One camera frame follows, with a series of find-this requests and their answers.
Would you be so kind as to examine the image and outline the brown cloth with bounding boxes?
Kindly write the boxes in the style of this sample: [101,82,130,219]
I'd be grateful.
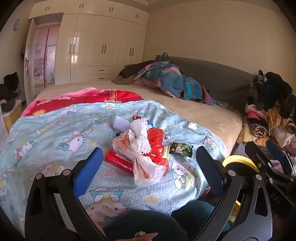
[112,61,158,85]

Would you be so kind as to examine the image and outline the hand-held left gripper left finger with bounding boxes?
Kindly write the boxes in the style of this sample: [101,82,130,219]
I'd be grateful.
[24,146,107,241]

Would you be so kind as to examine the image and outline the cream built-in wardrobe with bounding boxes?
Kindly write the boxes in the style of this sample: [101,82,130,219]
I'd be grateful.
[28,0,149,85]

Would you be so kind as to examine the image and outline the yellow trash bin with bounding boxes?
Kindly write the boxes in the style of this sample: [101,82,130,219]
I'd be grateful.
[222,155,257,212]

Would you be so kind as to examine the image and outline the light blue cartoon quilt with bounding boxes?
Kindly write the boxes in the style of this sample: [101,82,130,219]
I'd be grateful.
[0,100,226,237]

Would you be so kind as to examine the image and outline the striped cloth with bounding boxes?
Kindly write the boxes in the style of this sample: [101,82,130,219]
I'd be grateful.
[183,76,215,106]

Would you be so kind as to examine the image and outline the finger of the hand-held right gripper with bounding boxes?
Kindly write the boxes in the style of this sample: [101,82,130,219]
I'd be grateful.
[245,141,294,186]
[265,138,296,177]

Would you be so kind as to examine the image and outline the red cylindrical can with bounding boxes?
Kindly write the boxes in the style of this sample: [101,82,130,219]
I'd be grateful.
[105,150,134,174]

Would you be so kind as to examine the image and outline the pile of clothes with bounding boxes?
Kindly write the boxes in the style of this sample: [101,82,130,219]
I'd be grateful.
[237,70,296,149]

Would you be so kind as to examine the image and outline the red blanket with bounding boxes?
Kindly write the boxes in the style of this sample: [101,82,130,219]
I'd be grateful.
[20,88,145,117]

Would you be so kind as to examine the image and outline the yellow storage box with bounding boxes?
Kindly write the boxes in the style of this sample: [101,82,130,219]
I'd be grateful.
[1,100,23,132]

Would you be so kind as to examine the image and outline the dark green-print snack packet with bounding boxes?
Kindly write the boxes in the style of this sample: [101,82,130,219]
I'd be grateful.
[169,142,193,157]

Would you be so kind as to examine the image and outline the blue floral quilt bundle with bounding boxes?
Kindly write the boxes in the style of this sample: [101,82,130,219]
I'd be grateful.
[133,61,185,98]

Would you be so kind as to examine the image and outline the white foam fruit net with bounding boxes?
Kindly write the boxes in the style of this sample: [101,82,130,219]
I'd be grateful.
[113,115,132,130]
[129,118,153,154]

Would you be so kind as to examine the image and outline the dark teal pants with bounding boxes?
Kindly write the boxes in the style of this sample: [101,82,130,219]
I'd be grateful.
[102,200,232,241]

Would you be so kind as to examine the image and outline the grey bed headboard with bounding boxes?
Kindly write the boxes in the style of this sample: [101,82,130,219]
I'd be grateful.
[168,56,257,114]

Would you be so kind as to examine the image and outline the pink cartoon fabric wardrobe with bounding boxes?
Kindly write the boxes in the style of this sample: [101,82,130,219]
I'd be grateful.
[32,24,61,91]

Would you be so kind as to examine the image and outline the black plush toy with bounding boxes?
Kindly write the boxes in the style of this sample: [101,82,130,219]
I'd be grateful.
[0,72,21,112]

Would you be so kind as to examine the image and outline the white plastic bag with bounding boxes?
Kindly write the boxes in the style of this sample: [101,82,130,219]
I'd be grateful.
[112,130,169,189]

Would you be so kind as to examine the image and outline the red plastic bag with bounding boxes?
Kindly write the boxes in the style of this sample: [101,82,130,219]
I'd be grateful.
[147,127,169,172]

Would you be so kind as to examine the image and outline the beige bed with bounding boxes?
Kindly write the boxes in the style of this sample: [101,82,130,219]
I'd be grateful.
[35,80,243,158]

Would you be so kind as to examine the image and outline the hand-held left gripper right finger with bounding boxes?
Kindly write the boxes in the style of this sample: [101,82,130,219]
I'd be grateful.
[192,146,273,241]

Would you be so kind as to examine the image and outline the person's left hand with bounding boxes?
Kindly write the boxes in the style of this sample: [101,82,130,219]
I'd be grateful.
[135,231,159,241]

